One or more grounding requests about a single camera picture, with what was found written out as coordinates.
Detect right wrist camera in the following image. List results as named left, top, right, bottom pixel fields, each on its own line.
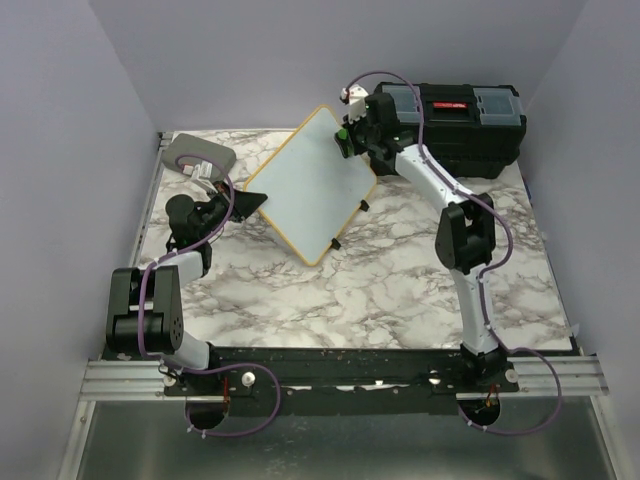
left=340, top=83, right=369, bottom=124

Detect aluminium frame rail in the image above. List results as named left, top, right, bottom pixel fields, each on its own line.
left=54, top=131, right=609, bottom=480

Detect yellow framed whiteboard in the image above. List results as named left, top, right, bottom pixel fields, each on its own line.
left=243, top=105, right=377, bottom=266

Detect green whiteboard eraser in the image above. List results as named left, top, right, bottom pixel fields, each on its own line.
left=334, top=128, right=354, bottom=158

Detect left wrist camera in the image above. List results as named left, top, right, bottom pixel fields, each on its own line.
left=181, top=161, right=220, bottom=196

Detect grey plastic case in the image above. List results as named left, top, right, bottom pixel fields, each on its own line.
left=161, top=133, right=237, bottom=173

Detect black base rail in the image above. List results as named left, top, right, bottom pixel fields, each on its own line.
left=102, top=344, right=521, bottom=416

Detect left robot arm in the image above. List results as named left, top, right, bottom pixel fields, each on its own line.
left=106, top=181, right=268, bottom=395

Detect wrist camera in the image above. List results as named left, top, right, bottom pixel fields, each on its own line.
left=340, top=83, right=369, bottom=124
left=181, top=161, right=220, bottom=196

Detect black plastic toolbox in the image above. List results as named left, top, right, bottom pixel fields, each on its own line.
left=366, top=82, right=527, bottom=179

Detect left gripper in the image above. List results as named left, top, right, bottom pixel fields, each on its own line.
left=197, top=181, right=269, bottom=240

